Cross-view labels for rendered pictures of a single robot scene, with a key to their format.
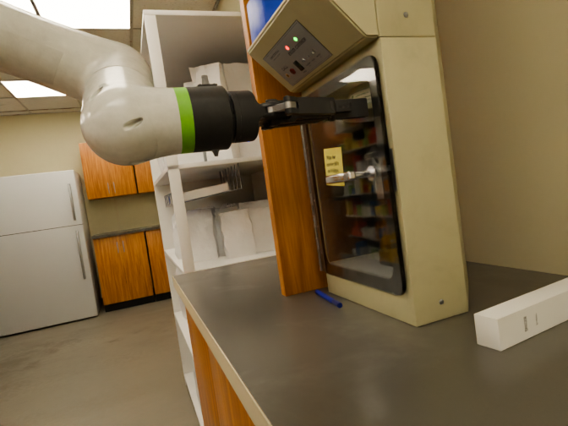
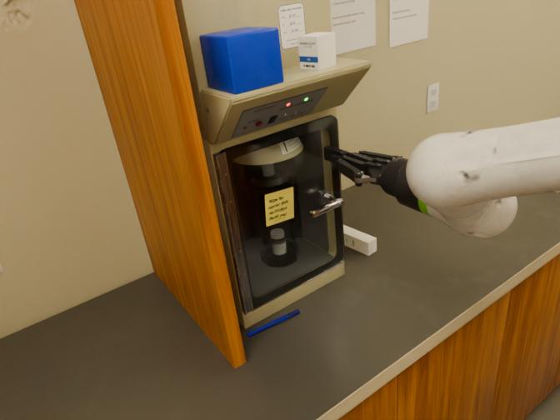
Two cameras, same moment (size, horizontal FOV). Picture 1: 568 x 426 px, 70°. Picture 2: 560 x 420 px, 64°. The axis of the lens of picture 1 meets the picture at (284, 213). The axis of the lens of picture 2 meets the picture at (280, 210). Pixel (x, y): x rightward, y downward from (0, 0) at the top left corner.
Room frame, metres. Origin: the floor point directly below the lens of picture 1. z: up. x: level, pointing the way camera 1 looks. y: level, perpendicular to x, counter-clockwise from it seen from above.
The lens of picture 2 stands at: (1.00, 0.75, 1.67)
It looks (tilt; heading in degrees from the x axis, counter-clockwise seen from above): 27 degrees down; 259
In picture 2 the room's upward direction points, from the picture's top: 7 degrees counter-clockwise
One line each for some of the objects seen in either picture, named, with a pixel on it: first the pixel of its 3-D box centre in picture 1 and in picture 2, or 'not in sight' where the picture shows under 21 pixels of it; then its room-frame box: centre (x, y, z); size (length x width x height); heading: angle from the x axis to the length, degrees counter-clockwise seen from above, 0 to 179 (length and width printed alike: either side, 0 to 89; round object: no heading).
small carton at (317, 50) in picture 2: not in sight; (317, 51); (0.72, -0.10, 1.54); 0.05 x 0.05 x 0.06; 28
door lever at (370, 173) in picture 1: (348, 177); (322, 205); (0.73, -0.12, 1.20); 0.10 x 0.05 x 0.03; 20
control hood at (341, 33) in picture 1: (302, 44); (291, 101); (0.79, -0.08, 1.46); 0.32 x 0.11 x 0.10; 20
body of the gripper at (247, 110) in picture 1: (257, 115); (390, 174); (0.63, 0.02, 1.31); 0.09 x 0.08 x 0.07; 110
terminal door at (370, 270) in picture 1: (344, 182); (290, 215); (0.80, -0.13, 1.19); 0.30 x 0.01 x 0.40; 20
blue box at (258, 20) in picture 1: (278, 15); (242, 58); (0.88, -0.05, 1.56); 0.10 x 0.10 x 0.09; 20
